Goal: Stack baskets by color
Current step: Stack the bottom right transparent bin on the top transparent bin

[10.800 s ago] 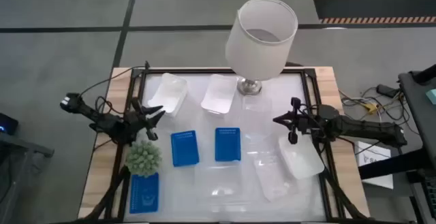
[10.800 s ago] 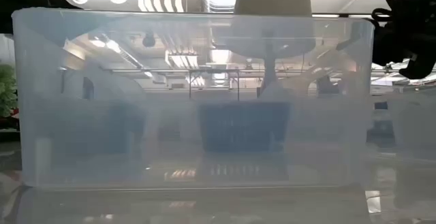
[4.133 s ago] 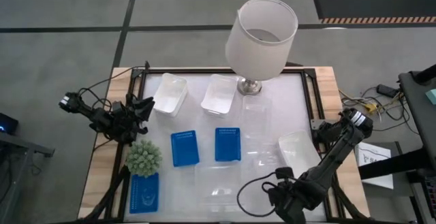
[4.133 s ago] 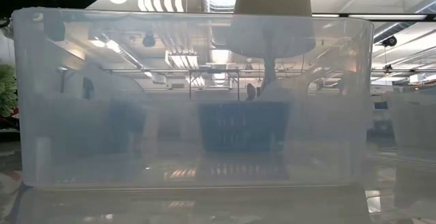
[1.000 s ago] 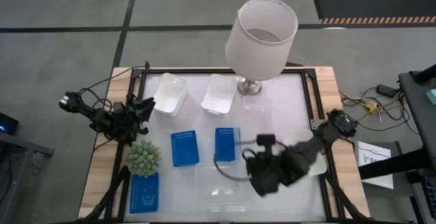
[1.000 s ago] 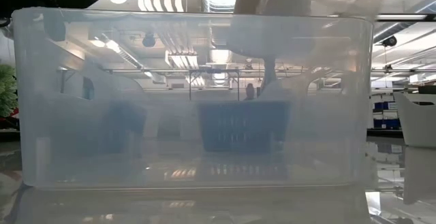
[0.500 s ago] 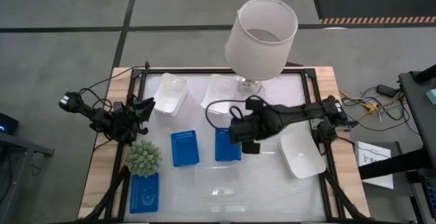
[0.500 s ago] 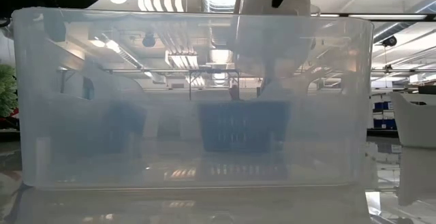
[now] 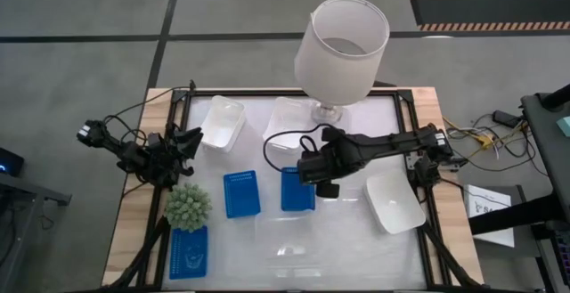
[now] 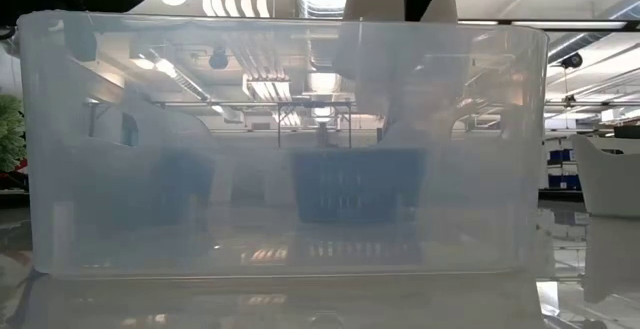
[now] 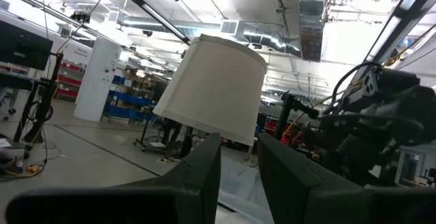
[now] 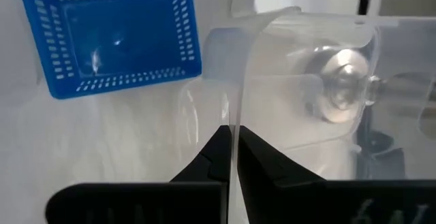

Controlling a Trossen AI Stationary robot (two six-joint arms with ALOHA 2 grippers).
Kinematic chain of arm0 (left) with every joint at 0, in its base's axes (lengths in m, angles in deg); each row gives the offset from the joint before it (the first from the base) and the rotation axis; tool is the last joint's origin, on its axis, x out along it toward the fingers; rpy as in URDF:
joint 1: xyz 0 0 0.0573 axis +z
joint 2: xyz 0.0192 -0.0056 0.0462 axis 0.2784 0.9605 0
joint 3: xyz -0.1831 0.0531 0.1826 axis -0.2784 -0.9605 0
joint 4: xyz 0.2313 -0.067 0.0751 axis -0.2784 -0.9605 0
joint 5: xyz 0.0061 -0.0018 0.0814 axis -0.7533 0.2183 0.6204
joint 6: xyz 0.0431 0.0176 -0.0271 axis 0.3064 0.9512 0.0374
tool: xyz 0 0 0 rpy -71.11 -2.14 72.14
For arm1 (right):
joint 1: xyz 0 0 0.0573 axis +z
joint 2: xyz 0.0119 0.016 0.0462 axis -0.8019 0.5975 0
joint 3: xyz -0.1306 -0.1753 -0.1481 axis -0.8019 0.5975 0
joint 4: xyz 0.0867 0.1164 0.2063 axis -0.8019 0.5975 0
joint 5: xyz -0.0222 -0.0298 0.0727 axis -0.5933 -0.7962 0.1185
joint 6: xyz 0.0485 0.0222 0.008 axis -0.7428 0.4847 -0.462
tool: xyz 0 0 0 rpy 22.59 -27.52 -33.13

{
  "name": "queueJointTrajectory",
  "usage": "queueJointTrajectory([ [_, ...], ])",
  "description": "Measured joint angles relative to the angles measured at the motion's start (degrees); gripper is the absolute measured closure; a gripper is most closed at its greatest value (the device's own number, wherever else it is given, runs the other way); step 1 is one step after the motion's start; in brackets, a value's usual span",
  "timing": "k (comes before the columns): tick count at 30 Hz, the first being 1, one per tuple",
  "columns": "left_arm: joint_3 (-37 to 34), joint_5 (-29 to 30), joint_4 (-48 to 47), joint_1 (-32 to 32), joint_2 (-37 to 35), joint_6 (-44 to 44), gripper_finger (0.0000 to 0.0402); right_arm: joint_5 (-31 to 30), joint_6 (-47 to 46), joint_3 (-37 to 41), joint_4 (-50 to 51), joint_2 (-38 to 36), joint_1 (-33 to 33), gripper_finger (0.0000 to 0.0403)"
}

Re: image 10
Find black round ceiling device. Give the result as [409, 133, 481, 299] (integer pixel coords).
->
[559, 51, 584, 71]

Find white plastic basket with handle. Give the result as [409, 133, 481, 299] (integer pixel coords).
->
[74, 83, 214, 220]
[569, 133, 640, 218]
[383, 97, 527, 220]

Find blue storage crates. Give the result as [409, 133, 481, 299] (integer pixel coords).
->
[547, 148, 583, 191]

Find green fluffy plant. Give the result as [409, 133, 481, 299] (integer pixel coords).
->
[0, 93, 28, 173]

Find large translucent plastic bin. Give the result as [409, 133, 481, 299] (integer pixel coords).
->
[17, 10, 551, 280]

